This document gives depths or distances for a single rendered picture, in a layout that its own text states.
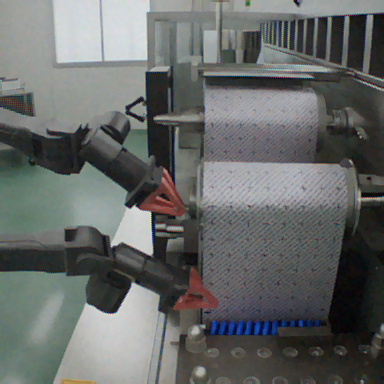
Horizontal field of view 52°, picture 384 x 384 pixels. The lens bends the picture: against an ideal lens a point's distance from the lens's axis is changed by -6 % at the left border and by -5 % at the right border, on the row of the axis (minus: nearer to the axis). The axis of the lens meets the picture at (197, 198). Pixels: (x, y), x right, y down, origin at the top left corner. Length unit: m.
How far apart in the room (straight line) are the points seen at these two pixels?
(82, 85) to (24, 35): 1.17
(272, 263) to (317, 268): 0.08
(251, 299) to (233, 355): 0.11
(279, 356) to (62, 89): 6.13
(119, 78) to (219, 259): 5.73
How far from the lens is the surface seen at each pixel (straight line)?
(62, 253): 0.68
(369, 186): 0.75
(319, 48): 1.35
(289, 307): 0.78
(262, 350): 0.74
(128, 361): 0.91
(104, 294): 0.74
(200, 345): 0.72
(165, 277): 0.71
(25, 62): 6.78
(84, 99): 6.53
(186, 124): 0.91
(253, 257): 0.71
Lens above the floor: 1.53
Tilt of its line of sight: 23 degrees down
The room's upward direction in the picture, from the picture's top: straight up
